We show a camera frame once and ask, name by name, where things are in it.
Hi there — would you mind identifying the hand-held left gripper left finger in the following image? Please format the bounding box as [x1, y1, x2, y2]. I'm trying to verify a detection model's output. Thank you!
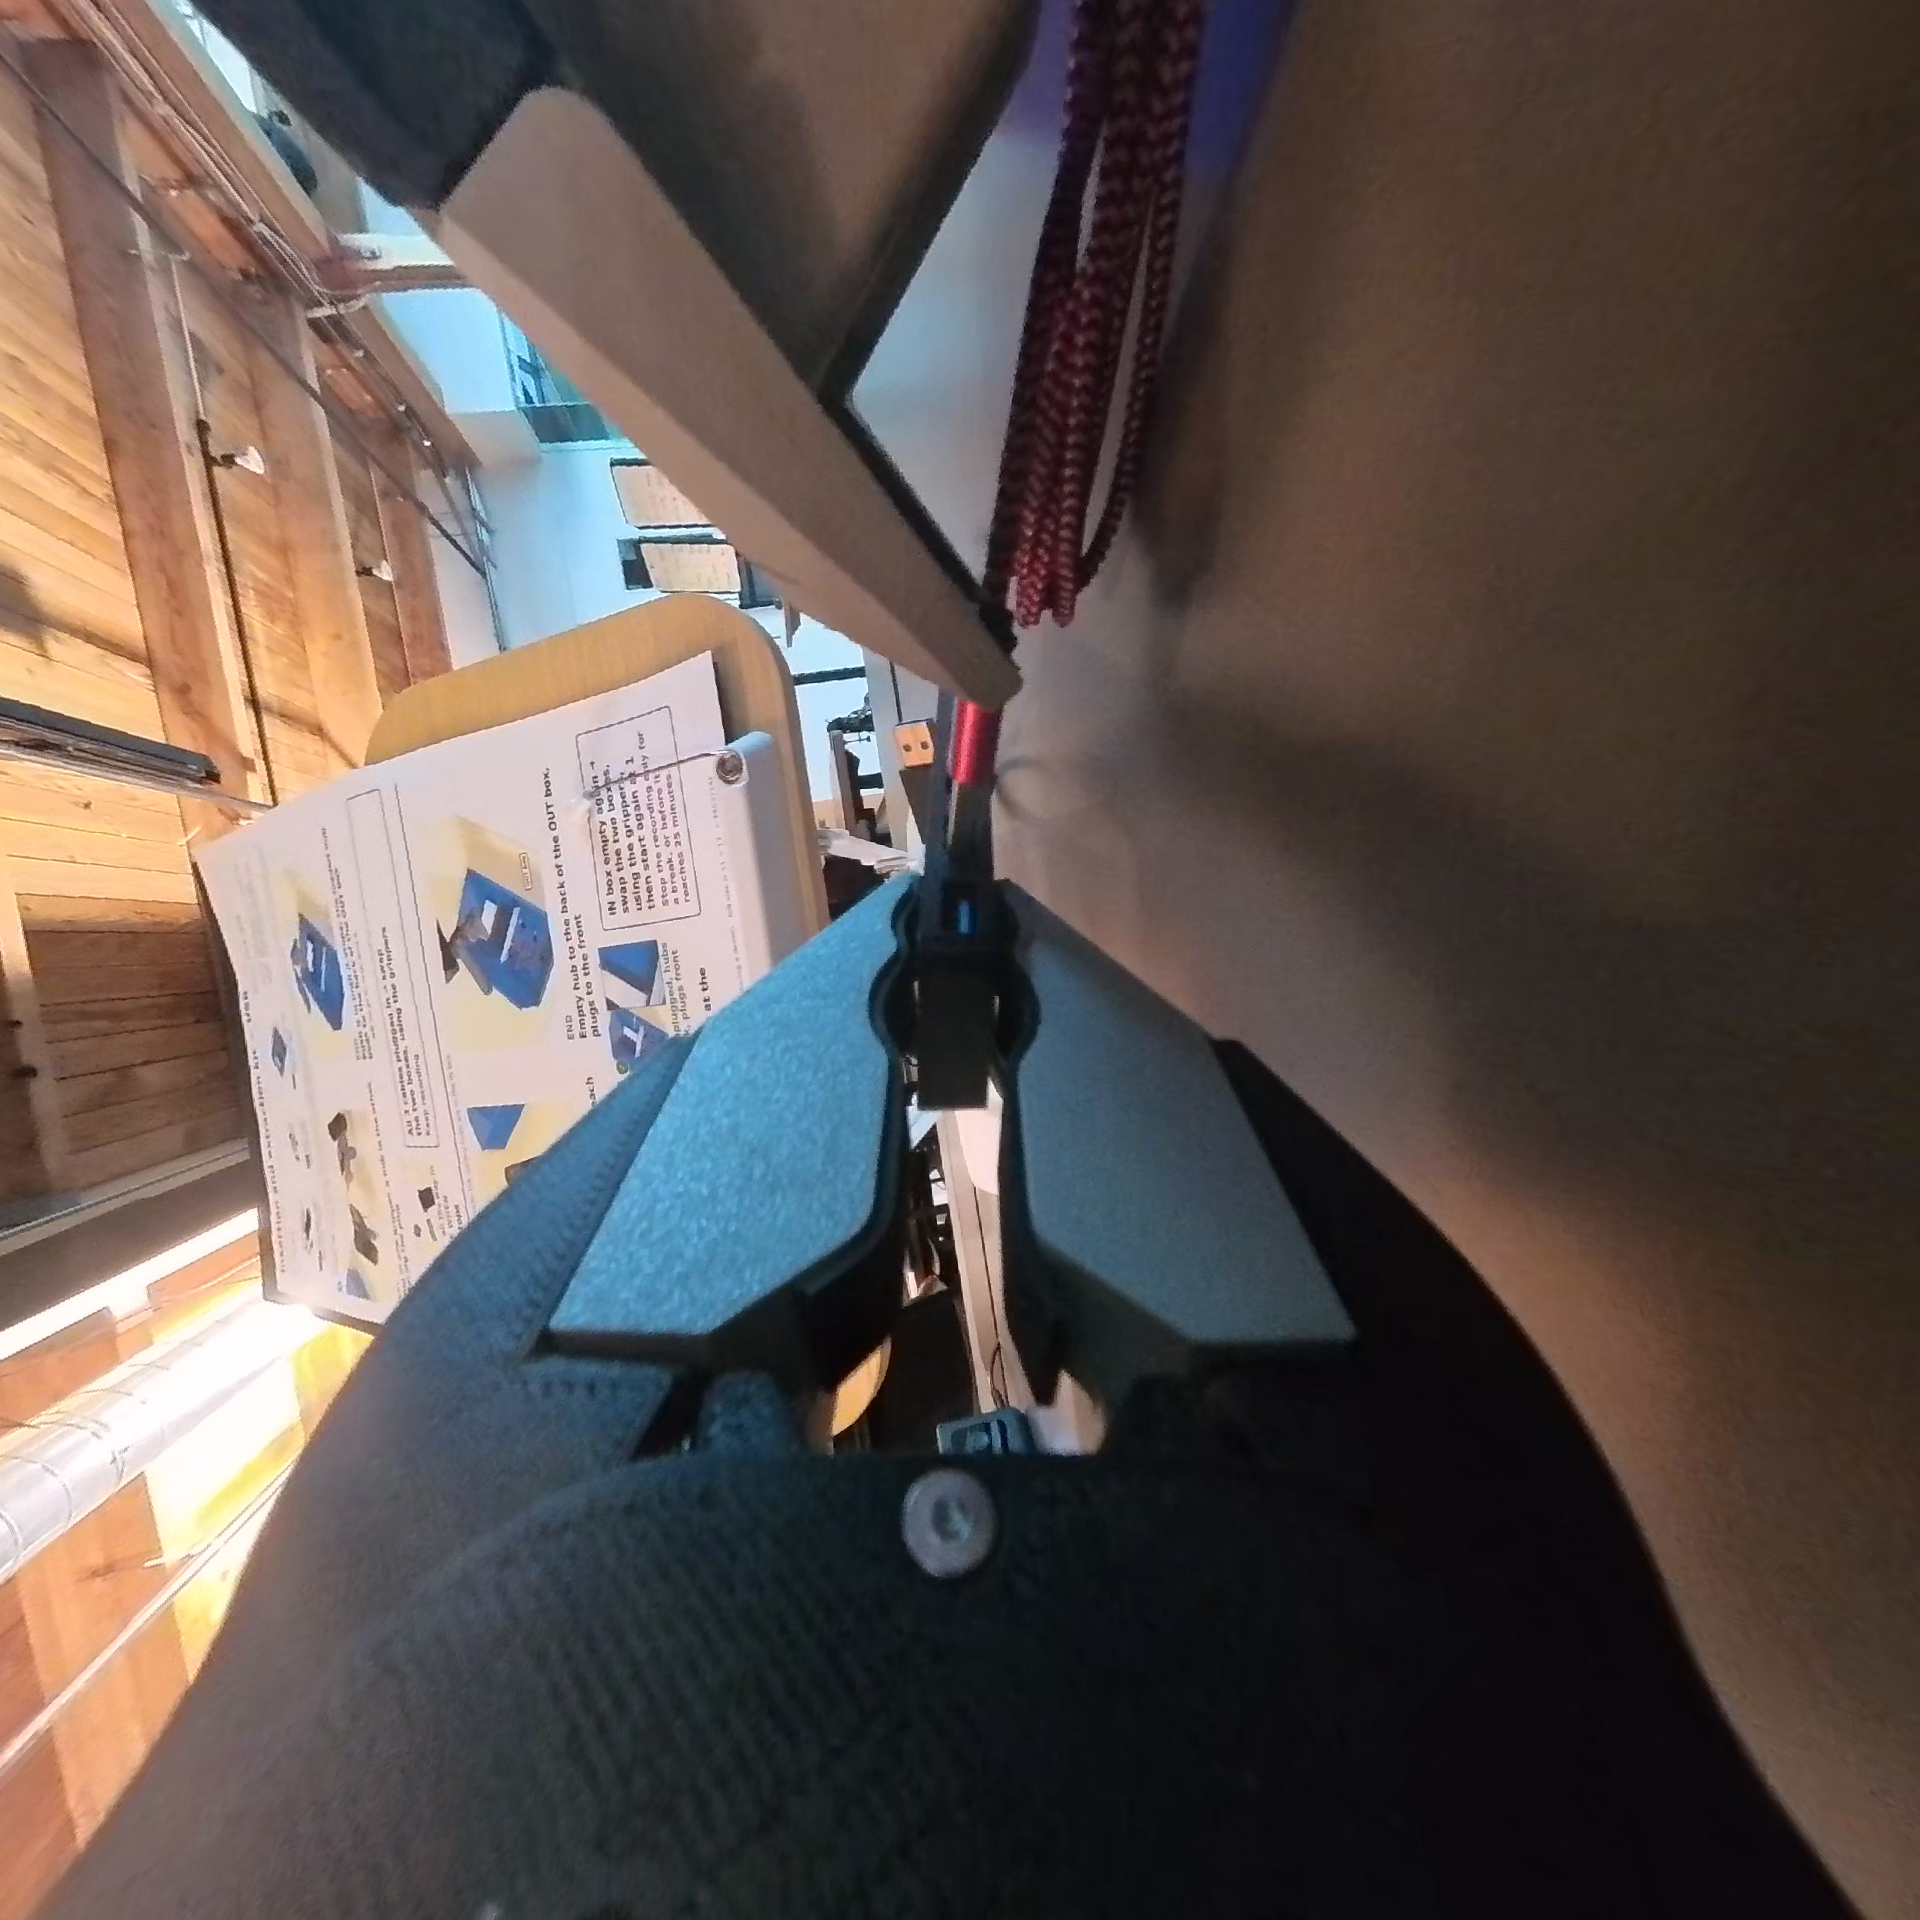
[543, 886, 916, 1404]

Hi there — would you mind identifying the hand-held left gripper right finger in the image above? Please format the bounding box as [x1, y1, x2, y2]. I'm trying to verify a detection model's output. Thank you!
[997, 886, 1362, 1404]

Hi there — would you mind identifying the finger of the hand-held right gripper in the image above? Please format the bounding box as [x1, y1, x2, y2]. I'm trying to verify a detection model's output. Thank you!
[431, 0, 1040, 713]

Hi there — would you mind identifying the black usb hub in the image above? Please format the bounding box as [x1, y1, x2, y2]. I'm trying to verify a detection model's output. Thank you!
[904, 871, 1010, 1113]

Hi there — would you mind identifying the red black braided cable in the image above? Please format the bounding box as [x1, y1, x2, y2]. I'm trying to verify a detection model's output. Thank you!
[916, 0, 1216, 893]

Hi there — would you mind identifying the white sheet holder bar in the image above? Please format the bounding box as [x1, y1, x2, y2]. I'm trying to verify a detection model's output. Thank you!
[704, 730, 829, 992]

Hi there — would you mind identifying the printed instruction sheet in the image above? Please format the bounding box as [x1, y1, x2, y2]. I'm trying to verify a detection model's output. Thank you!
[196, 646, 754, 1332]

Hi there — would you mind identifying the metal ceiling rail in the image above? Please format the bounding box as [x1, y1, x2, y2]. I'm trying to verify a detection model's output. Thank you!
[0, 696, 232, 792]

